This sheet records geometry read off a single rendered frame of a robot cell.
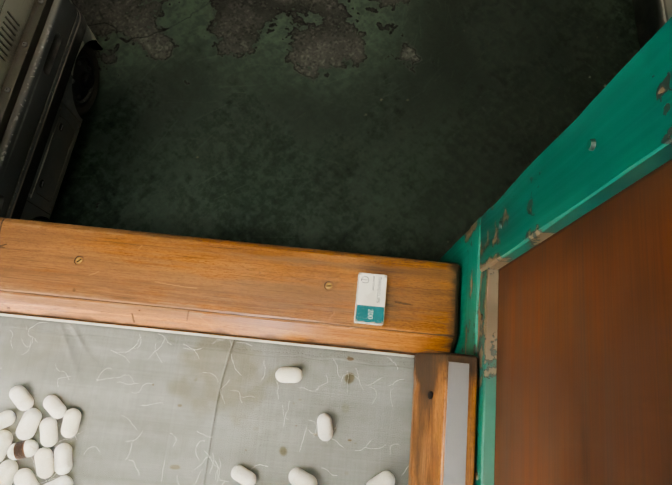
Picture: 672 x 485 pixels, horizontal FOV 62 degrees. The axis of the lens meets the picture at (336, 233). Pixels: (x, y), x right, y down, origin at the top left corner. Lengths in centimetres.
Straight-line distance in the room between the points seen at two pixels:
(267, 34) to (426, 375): 132
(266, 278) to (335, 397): 17
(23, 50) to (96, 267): 78
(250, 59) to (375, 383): 121
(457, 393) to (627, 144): 33
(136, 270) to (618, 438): 56
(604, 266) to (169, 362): 52
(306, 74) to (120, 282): 109
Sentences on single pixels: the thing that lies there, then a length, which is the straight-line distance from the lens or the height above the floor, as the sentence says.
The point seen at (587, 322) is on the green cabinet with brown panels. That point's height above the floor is 108.
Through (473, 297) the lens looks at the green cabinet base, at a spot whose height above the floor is 82.
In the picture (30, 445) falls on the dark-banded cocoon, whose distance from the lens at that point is 78.
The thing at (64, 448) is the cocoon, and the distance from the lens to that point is 77.
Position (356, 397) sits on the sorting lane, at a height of 74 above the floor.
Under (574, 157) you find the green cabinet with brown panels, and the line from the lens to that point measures 44.
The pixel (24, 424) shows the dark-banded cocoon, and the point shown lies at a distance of 78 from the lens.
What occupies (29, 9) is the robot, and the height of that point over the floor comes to 37.
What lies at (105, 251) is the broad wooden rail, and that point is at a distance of 76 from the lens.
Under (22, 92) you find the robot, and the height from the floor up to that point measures 34.
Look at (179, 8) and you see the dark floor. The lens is 187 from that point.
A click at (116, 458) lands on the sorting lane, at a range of 76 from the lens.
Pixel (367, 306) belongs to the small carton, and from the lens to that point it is 68.
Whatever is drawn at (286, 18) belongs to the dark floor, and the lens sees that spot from 180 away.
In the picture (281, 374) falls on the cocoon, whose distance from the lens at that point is 70.
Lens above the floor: 146
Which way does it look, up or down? 75 degrees down
